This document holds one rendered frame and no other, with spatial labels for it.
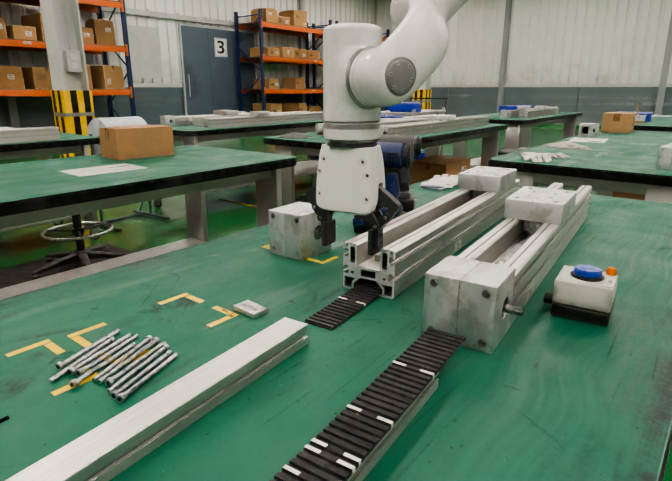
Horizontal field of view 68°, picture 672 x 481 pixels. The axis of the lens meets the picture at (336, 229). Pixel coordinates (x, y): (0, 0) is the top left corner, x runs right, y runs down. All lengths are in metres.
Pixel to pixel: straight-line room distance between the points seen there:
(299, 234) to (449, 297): 0.41
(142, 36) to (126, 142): 10.04
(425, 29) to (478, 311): 0.37
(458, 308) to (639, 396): 0.23
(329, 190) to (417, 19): 0.26
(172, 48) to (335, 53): 12.39
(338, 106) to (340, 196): 0.13
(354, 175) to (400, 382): 0.31
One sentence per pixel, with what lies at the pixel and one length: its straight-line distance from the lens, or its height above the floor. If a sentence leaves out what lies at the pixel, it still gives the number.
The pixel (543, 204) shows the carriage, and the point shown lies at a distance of 1.06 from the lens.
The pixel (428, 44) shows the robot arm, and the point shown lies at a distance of 0.69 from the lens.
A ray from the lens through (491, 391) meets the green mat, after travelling 0.64.
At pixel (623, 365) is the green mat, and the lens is 0.75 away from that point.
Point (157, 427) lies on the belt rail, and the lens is 0.55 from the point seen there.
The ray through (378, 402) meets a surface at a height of 0.81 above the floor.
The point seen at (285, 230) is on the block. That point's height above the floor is 0.84.
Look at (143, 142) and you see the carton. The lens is 2.74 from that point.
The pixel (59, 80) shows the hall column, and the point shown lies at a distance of 6.47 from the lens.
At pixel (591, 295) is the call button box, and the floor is 0.83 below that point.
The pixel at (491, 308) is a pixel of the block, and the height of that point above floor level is 0.84.
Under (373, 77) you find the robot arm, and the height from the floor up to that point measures 1.13.
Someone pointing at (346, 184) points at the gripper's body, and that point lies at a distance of 0.74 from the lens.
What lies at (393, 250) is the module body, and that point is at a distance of 0.82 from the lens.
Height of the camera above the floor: 1.12
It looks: 16 degrees down
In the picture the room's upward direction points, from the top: straight up
